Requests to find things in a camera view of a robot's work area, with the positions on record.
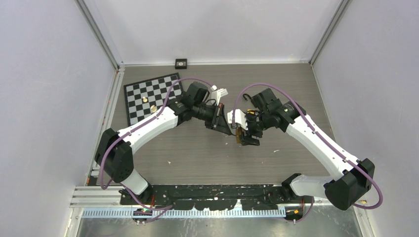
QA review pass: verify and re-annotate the black Kaijing padlock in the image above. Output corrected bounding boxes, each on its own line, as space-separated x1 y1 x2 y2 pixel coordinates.
242 93 251 101

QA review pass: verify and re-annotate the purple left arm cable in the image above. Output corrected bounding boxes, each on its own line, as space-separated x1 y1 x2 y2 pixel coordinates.
99 77 217 224

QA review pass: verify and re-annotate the small black square box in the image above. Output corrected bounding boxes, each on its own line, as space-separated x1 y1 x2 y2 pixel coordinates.
174 58 188 70

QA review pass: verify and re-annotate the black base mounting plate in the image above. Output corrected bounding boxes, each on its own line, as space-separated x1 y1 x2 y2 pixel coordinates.
119 184 315 212

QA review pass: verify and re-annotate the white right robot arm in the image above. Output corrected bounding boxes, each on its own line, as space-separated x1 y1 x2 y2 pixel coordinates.
228 86 383 210

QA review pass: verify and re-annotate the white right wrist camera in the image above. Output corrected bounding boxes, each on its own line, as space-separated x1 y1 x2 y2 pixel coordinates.
227 109 248 130

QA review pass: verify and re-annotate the brass padlock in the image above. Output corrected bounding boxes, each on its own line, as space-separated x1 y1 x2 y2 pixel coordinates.
235 127 243 144

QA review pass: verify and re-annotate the cream chess piece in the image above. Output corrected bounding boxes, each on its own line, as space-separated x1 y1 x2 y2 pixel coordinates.
150 105 158 114

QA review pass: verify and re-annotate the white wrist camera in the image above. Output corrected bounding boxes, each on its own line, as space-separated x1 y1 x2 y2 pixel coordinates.
227 109 248 130
209 85 228 106

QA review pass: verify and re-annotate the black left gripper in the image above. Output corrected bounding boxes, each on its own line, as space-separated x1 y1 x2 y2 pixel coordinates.
193 103 231 135

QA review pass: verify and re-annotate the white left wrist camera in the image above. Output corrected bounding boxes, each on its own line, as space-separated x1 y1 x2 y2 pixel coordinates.
209 85 228 106

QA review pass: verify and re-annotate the black white chessboard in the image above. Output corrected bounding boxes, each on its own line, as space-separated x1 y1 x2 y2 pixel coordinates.
124 73 183 126

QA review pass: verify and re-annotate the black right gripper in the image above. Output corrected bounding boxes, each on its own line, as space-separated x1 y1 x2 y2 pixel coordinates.
239 111 271 146

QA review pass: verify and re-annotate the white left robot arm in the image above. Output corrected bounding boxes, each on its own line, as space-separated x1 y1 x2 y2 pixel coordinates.
94 81 232 204

